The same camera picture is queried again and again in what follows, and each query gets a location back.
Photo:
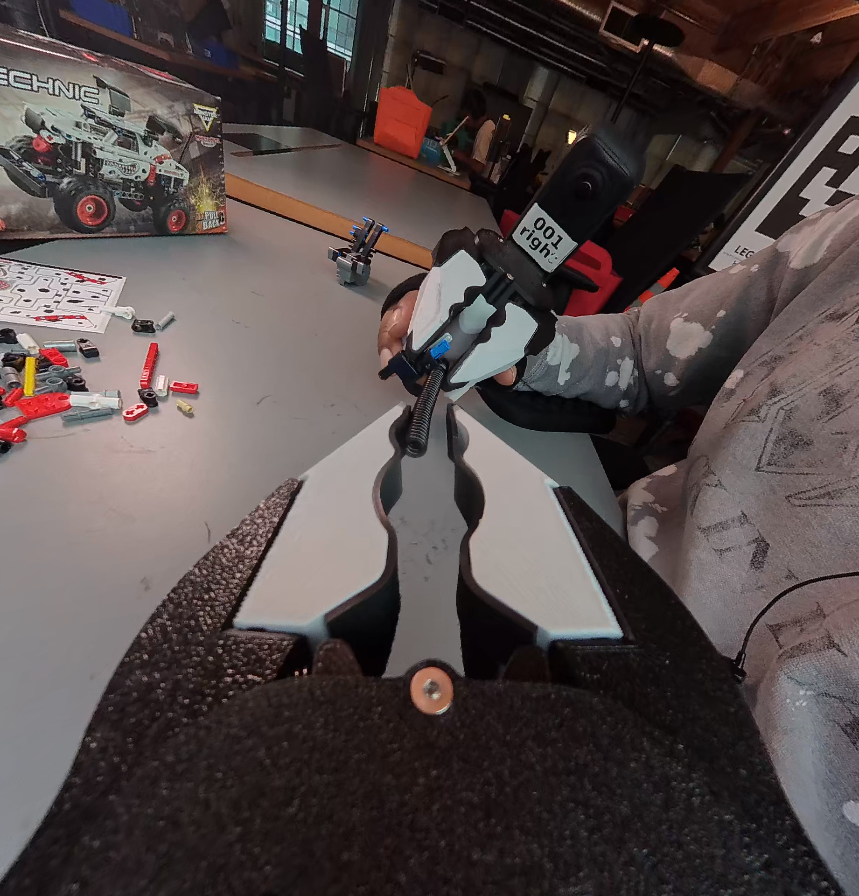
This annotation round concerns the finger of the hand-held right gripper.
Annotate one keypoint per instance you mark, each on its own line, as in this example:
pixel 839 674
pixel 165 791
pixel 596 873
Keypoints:
pixel 436 301
pixel 503 343

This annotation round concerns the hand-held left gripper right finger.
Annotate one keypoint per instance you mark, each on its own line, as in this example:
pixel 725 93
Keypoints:
pixel 541 560

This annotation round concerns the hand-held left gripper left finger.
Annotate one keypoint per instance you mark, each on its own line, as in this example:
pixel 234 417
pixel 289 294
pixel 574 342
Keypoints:
pixel 317 560

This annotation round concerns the black spring toy shock absorber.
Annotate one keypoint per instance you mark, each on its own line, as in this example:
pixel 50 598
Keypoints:
pixel 426 420

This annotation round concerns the person's right forearm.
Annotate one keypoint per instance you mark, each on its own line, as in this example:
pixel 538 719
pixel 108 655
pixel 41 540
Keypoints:
pixel 646 350

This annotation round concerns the grey desk with wooden edge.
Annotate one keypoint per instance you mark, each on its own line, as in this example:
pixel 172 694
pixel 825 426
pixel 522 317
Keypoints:
pixel 373 182

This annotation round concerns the person's right hand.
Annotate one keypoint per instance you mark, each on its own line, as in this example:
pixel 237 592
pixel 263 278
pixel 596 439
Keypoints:
pixel 394 336

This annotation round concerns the grey toy brick subassembly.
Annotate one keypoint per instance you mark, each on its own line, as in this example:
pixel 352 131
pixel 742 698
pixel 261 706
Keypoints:
pixel 352 269

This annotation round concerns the red plastic object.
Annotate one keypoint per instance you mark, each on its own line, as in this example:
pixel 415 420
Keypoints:
pixel 601 294

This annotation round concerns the orange traffic cone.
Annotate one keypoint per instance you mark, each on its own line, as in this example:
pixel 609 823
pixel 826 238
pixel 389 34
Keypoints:
pixel 664 283

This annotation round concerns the orange plastic object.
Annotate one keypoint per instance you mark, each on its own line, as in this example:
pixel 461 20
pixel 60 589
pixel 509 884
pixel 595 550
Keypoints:
pixel 401 122

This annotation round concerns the person's grey hoodie torso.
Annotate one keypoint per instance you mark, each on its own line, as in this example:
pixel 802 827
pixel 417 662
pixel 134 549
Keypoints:
pixel 786 525

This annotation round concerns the black white printed sign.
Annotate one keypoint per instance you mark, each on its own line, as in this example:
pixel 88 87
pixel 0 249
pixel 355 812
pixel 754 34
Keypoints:
pixel 842 140

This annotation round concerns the paned window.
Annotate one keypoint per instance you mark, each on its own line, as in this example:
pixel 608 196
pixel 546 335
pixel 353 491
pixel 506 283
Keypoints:
pixel 310 28

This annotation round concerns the pile of assorted toy bricks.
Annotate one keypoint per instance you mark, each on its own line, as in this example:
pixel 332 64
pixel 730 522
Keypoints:
pixel 44 402

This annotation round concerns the toy truck cardboard box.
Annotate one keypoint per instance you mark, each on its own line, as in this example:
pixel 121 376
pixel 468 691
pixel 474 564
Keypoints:
pixel 121 105

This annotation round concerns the white sticker sheet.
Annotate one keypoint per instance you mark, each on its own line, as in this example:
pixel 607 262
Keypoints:
pixel 44 294

